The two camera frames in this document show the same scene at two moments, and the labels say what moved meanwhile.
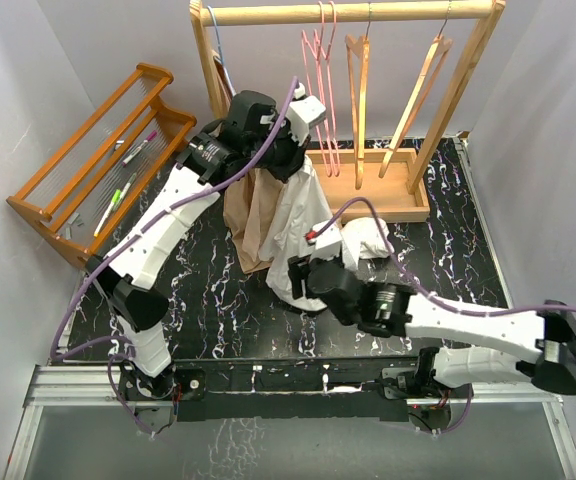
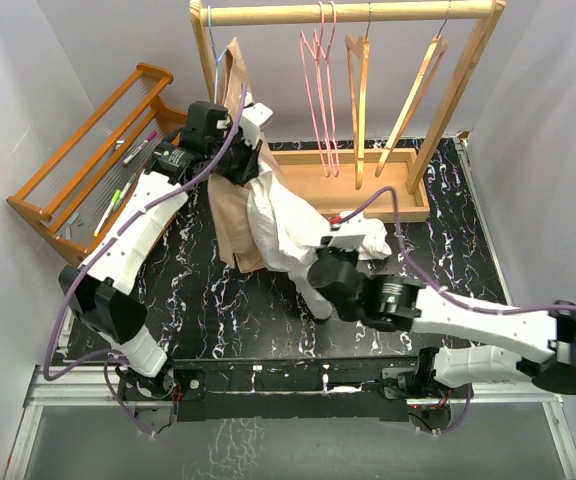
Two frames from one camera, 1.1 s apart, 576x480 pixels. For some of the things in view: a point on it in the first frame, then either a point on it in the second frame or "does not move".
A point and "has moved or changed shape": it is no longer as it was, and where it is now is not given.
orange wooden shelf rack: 110,158 does not move
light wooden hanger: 441,44 does not move
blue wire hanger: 221,62 -> 218,59
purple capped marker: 148,139 does not move
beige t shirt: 249,200 has moved or changed shape
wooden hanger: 358,64 does not move
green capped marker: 114,201 does not move
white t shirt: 304,205 has moved or changed shape
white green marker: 115,197 does not move
